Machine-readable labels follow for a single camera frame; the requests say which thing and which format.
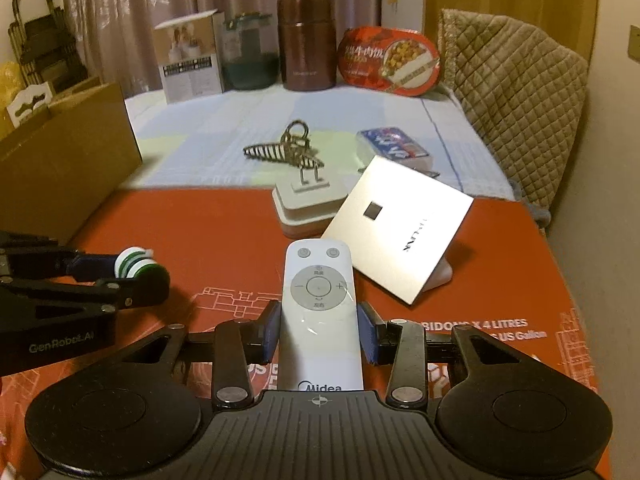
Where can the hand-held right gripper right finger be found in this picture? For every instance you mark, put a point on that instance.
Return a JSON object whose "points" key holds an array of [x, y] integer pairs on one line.
{"points": [[365, 336]]}

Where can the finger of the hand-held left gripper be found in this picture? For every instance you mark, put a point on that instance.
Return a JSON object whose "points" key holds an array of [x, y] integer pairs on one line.
{"points": [[65, 297], [85, 266]]}

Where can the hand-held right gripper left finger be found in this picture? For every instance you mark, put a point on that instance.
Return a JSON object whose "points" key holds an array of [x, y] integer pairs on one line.
{"points": [[272, 331]]}

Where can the white remote control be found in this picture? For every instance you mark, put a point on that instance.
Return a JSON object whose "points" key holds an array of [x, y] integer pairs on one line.
{"points": [[317, 320]]}

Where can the green white striped spool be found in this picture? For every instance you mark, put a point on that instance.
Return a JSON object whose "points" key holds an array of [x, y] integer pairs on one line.
{"points": [[134, 262]]}

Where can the brown cardboard box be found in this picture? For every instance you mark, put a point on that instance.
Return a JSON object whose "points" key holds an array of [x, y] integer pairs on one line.
{"points": [[65, 160]]}

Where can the silver square router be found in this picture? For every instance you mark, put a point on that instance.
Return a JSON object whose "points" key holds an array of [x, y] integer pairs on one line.
{"points": [[395, 230]]}

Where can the orange cardboard box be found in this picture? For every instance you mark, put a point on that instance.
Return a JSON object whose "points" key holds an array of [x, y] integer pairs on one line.
{"points": [[200, 240]]}

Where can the white pink square box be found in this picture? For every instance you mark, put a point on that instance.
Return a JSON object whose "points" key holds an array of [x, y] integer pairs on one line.
{"points": [[305, 207]]}

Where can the white cutout wooden holder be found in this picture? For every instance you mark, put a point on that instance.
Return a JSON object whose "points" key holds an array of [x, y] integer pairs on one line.
{"points": [[27, 102]]}

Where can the bronze hair claw clip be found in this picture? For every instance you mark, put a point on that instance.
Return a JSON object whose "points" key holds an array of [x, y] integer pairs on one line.
{"points": [[280, 152]]}

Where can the checkered bed sheet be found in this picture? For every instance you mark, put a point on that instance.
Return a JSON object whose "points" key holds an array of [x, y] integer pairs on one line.
{"points": [[200, 125]]}

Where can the yellow plastic bag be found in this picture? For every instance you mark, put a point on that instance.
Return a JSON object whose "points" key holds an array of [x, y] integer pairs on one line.
{"points": [[9, 90]]}

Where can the blue label toothpick box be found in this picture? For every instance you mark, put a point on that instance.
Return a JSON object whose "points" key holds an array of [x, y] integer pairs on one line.
{"points": [[392, 142]]}

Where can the grey fleece cloth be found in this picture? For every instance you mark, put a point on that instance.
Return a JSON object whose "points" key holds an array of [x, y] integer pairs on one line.
{"points": [[532, 210]]}

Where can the dark wicker basket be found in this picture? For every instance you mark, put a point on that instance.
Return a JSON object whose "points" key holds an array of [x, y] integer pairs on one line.
{"points": [[45, 45]]}

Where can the white printed carton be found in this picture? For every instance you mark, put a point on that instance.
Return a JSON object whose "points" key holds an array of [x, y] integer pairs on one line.
{"points": [[192, 60]]}

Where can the green glass jar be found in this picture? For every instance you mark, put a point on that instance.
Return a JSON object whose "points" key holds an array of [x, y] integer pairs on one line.
{"points": [[250, 62]]}

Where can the red instant meal bowl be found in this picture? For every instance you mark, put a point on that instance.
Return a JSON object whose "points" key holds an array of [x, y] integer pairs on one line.
{"points": [[385, 60]]}

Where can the beige quilted blanket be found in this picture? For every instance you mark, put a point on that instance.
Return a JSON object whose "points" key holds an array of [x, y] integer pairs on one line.
{"points": [[515, 95]]}

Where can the brown thermos flask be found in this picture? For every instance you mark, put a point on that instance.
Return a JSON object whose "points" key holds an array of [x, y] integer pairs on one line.
{"points": [[306, 45]]}

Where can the beige wall socket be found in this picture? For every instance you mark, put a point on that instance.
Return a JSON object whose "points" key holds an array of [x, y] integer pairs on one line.
{"points": [[634, 45]]}

